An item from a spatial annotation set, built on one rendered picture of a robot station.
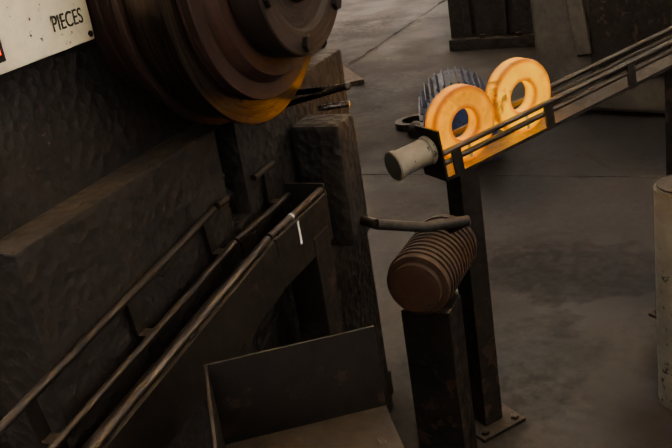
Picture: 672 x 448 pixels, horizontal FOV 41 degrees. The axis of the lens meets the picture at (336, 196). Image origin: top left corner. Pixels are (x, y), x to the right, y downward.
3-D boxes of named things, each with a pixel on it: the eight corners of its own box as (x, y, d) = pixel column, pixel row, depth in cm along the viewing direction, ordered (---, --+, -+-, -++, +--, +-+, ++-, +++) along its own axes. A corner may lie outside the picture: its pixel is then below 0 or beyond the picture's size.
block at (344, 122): (305, 246, 171) (283, 126, 163) (322, 229, 178) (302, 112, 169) (356, 248, 167) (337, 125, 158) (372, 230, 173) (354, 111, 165)
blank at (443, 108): (416, 99, 176) (427, 102, 173) (477, 72, 182) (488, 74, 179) (432, 171, 182) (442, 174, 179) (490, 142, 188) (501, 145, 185)
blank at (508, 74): (477, 72, 182) (488, 74, 179) (534, 46, 188) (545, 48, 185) (490, 142, 188) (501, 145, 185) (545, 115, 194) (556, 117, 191)
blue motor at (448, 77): (426, 180, 353) (416, 96, 340) (422, 136, 405) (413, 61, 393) (505, 171, 349) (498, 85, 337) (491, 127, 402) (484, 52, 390)
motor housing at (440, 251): (412, 487, 187) (378, 255, 168) (443, 424, 206) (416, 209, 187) (472, 497, 182) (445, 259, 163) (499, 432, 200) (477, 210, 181)
